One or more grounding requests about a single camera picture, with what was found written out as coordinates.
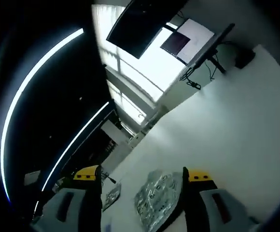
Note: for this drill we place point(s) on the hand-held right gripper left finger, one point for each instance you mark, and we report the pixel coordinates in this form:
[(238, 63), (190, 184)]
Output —
[(67, 212)]

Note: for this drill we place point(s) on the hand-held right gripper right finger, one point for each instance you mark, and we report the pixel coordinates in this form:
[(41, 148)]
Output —
[(202, 207)]

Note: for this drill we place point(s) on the silver patterned sheet goods packet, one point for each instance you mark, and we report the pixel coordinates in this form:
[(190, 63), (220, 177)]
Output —
[(157, 198)]

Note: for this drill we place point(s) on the small patterned sheet goods packet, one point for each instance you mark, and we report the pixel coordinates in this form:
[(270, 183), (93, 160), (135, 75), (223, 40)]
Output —
[(112, 197)]

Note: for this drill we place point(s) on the ceiling air vent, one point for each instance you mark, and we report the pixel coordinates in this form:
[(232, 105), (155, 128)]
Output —
[(32, 177)]

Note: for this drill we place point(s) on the long ceiling light strip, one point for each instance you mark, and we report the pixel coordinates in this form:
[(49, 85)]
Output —
[(29, 96), (74, 145)]

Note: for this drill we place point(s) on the white table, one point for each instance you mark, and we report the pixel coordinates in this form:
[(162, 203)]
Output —
[(214, 133)]

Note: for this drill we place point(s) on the steel sink with faucet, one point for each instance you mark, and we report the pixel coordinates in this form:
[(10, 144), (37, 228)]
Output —
[(141, 116)]

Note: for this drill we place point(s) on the large window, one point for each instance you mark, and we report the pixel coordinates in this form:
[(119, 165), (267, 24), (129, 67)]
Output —
[(135, 72)]

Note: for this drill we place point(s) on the black wall-mounted monitor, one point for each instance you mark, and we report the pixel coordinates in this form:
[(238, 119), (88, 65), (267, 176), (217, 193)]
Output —
[(140, 26)]

